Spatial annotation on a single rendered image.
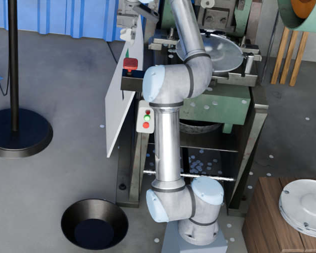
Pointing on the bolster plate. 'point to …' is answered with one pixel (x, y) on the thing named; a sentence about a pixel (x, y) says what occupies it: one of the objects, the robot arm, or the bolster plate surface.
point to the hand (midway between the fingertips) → (132, 43)
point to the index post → (249, 62)
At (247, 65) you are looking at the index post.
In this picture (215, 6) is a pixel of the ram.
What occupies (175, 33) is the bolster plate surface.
